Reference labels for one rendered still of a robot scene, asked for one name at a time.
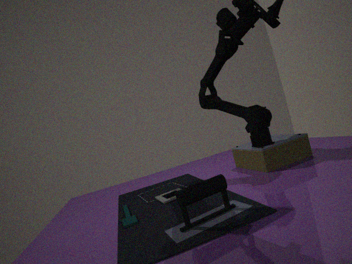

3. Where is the grey square tile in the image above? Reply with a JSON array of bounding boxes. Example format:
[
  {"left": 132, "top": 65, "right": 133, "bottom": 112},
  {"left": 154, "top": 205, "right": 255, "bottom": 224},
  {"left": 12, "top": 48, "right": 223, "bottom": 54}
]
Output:
[{"left": 155, "top": 188, "right": 181, "bottom": 204}]

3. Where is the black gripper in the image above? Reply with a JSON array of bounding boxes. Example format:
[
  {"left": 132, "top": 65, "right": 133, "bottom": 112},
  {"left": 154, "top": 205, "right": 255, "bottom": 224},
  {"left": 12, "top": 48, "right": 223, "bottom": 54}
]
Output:
[{"left": 238, "top": 0, "right": 284, "bottom": 30}]

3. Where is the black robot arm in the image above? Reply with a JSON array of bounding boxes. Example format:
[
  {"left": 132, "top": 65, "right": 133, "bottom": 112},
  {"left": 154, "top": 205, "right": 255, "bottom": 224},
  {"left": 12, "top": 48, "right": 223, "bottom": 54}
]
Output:
[{"left": 199, "top": 0, "right": 274, "bottom": 148}]

